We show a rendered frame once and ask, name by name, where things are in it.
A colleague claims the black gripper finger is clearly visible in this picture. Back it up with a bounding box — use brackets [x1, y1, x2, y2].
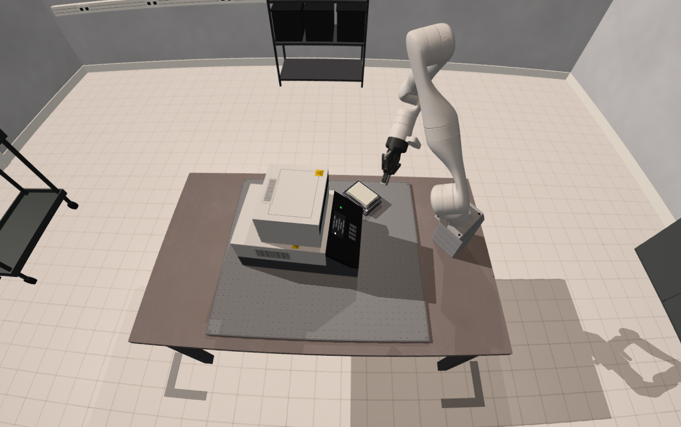
[390, 157, 401, 175]
[381, 150, 398, 185]

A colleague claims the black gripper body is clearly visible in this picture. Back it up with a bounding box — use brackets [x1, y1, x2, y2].
[385, 136, 408, 164]

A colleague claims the dark grey rectangular frame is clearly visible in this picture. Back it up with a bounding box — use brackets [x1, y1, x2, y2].
[342, 180, 383, 216]

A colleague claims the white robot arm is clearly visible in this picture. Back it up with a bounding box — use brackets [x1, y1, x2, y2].
[388, 23, 473, 227]

